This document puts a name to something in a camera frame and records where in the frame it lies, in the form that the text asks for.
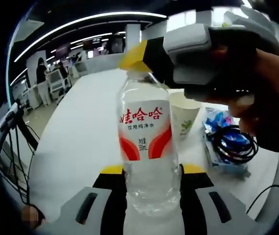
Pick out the white table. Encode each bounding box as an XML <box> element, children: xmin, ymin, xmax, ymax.
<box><xmin>28</xmin><ymin>70</ymin><xmax>279</xmax><ymax>221</ymax></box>

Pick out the black cable item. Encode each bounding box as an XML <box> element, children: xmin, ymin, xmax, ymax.
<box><xmin>206</xmin><ymin>124</ymin><xmax>259</xmax><ymax>164</ymax></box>

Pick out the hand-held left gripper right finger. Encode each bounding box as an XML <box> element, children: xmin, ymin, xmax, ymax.
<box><xmin>179</xmin><ymin>164</ymin><xmax>260</xmax><ymax>235</ymax></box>

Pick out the white office chair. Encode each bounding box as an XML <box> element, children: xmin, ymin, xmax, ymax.
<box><xmin>48</xmin><ymin>70</ymin><xmax>68</xmax><ymax>95</ymax></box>

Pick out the blue flowered packet item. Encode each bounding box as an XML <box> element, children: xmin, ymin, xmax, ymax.
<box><xmin>202</xmin><ymin>107</ymin><xmax>252</xmax><ymax>173</ymax></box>

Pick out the clear plastic bottle item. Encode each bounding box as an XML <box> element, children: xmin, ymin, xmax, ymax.
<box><xmin>116</xmin><ymin>68</ymin><xmax>182</xmax><ymax>235</ymax></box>

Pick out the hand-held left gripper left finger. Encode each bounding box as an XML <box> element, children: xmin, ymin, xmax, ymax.
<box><xmin>52</xmin><ymin>164</ymin><xmax>127</xmax><ymax>235</ymax></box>

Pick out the black cable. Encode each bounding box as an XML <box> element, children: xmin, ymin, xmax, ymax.
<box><xmin>246</xmin><ymin>185</ymin><xmax>279</xmax><ymax>221</ymax></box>

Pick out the person's right hand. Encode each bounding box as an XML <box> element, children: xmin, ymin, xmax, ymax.
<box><xmin>203</xmin><ymin>46</ymin><xmax>279</xmax><ymax>157</ymax></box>

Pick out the white paper cup item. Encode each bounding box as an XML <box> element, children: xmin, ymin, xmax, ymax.
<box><xmin>170</xmin><ymin>89</ymin><xmax>203</xmax><ymax>141</ymax></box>

